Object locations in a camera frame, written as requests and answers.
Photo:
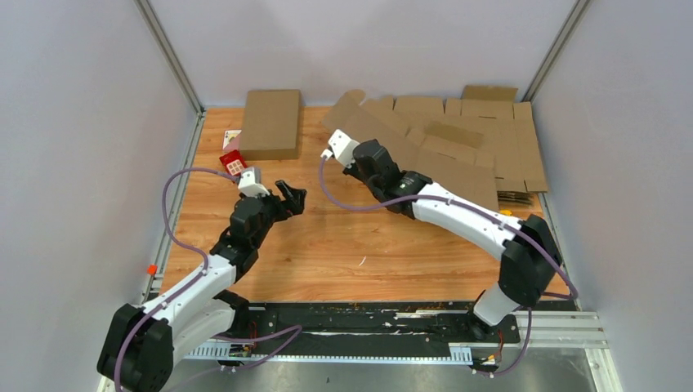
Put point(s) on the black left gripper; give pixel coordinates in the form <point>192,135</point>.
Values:
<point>293,203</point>

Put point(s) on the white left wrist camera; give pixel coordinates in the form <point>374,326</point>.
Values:
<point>250,183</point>

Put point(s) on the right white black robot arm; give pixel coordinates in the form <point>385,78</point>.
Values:
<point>525,248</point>

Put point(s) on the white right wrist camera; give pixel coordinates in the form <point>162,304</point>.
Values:
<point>342,147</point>

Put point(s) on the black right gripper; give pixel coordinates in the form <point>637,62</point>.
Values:
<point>351,171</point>

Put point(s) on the red plastic window block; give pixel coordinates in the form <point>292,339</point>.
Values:
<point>233,162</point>

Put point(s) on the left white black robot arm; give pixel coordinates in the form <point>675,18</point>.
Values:
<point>145,342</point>

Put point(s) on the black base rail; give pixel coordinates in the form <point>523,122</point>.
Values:
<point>368,329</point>

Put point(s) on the playing card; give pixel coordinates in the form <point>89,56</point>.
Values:
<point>231,140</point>

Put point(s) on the stack of flat cardboard sheets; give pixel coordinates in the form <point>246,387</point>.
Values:
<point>510,135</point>

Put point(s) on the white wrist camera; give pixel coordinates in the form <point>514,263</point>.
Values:
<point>250,183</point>
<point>342,147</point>

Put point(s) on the closed brown cardboard box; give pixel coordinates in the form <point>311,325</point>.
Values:
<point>270,127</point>

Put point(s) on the brown cardboard box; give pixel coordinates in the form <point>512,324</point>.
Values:
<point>420,136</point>
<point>270,127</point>

